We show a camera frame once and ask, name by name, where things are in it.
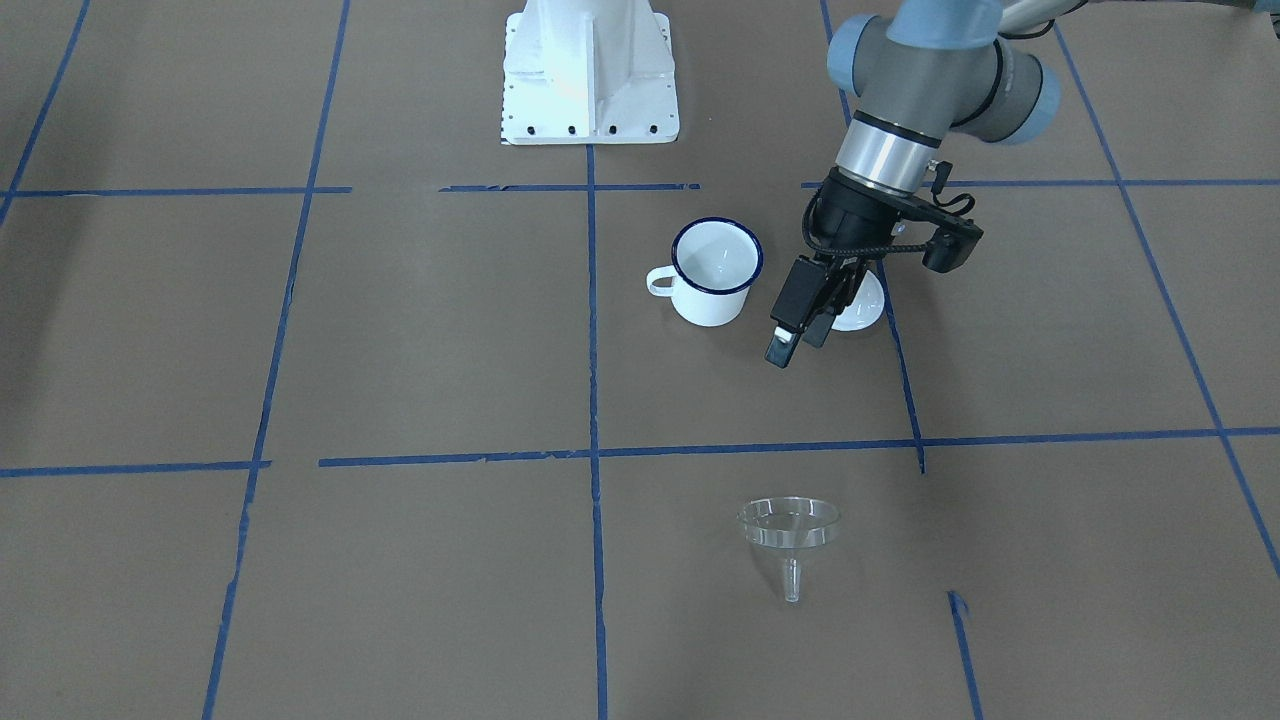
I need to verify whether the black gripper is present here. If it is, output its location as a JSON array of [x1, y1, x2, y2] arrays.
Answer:
[[765, 168, 984, 368]]

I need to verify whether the white mug lid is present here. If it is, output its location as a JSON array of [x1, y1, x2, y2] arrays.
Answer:
[[832, 272, 886, 332]]

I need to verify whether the clear plastic funnel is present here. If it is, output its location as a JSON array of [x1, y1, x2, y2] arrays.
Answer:
[[736, 496, 844, 605]]

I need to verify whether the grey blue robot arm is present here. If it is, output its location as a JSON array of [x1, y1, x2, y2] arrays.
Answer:
[[765, 1, 1079, 368]]

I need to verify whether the white enamel mug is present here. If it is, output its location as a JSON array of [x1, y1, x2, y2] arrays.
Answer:
[[645, 217, 764, 327]]

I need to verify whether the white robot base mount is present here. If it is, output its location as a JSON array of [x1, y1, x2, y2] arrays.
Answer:
[[500, 1, 681, 146]]

